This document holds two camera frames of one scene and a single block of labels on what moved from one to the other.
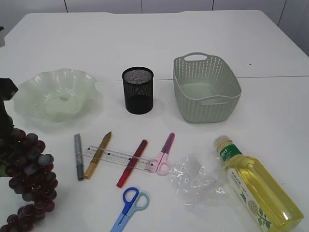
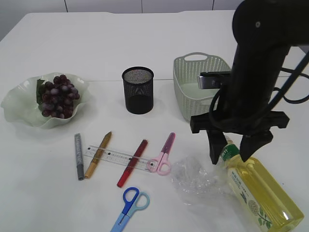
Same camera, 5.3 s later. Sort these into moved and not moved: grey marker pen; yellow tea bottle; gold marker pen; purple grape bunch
Moved: purple grape bunch
Not moved: grey marker pen; yellow tea bottle; gold marker pen
